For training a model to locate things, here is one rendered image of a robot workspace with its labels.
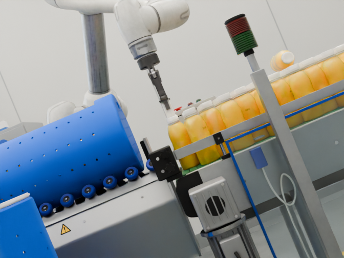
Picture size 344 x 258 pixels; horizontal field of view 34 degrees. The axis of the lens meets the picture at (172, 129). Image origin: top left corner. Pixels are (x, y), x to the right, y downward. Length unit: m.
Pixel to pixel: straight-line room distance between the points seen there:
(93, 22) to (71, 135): 0.82
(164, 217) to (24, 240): 0.54
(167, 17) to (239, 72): 2.83
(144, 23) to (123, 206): 0.62
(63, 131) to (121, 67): 2.99
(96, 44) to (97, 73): 0.14
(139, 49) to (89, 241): 0.65
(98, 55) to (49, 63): 2.35
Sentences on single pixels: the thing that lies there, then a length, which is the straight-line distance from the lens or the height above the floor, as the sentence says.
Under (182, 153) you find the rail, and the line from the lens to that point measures 1.72.
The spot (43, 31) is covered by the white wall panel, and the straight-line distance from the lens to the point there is 4.94.
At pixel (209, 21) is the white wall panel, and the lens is 4.83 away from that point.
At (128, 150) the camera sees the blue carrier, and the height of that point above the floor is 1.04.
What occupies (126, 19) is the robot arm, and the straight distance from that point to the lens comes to 1.94.
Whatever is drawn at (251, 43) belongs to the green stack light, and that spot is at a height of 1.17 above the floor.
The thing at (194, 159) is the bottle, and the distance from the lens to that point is 1.86.
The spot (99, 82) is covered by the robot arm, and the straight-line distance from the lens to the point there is 2.60.
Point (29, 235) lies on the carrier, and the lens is 1.46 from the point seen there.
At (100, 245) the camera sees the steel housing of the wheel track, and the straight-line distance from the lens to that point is 1.85.
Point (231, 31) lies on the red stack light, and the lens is 1.57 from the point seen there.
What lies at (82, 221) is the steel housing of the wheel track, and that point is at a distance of 1.84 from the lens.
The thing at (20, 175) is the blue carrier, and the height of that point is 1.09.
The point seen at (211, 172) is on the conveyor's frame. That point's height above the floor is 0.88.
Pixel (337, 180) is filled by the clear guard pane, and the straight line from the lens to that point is 1.72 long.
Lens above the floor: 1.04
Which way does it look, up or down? level
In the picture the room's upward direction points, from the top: 23 degrees counter-clockwise
